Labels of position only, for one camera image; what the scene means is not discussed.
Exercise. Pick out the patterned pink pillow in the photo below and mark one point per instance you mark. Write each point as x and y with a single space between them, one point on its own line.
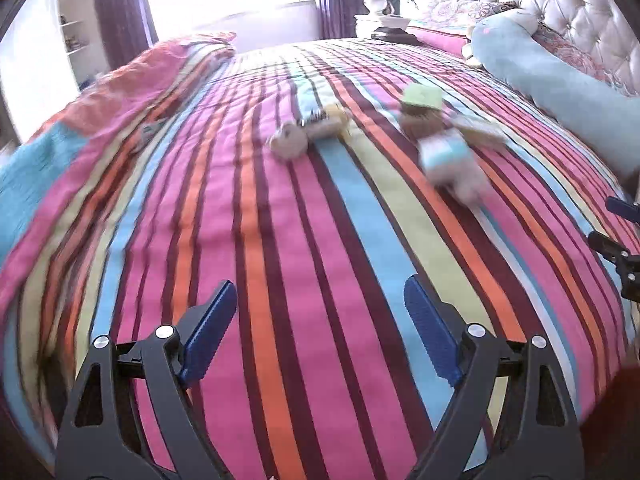
447 25

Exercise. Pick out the purple curtain left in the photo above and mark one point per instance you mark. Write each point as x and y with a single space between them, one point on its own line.
127 29

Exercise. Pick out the striped colourful bedspread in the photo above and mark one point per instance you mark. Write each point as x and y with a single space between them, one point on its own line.
322 374

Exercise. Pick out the white wardrobe with shelves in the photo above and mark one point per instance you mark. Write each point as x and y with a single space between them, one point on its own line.
52 50

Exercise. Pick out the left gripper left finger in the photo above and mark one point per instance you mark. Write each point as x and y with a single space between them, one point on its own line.
102 434

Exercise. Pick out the long teal plush pillow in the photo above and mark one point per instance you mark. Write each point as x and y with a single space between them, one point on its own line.
598 115

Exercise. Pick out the purple curtain right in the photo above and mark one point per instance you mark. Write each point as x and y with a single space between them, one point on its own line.
337 18

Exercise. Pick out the beige plush toy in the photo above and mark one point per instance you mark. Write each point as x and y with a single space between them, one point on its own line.
294 138

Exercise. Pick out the folded colourful quilt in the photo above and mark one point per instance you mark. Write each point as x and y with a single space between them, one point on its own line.
109 104

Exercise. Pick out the purple curtain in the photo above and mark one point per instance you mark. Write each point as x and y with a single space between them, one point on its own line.
337 18
127 29

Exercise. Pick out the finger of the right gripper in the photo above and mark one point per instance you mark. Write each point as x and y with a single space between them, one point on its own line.
606 247
625 210

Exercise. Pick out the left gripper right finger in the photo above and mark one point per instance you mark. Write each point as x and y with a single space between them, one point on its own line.
511 415

